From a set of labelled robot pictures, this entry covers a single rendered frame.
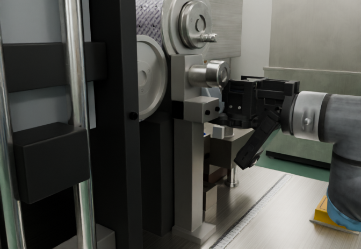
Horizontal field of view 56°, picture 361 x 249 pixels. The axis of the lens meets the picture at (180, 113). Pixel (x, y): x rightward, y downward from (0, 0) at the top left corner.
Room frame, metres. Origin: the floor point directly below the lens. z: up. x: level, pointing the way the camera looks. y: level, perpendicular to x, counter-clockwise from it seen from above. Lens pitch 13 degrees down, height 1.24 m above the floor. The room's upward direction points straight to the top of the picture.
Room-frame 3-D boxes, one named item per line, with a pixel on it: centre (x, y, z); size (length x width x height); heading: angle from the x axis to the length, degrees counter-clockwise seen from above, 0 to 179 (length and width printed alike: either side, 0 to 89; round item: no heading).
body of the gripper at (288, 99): (0.56, -0.14, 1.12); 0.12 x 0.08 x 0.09; 55
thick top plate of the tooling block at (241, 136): (0.82, 0.02, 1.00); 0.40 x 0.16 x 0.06; 55
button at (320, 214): (0.57, -0.30, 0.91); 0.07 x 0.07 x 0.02; 55
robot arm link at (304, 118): (0.52, -0.20, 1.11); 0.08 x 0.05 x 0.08; 145
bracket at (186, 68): (0.53, -0.03, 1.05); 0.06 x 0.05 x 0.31; 55
